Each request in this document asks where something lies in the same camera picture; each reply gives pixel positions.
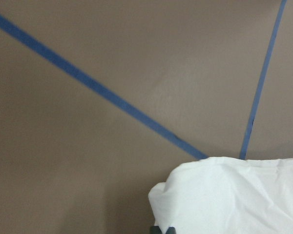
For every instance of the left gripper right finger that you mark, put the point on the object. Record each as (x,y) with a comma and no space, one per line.
(171,230)

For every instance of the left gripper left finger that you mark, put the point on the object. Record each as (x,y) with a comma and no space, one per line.
(154,230)

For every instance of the white long-sleeve printed shirt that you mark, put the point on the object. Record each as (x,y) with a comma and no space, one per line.
(224,195)

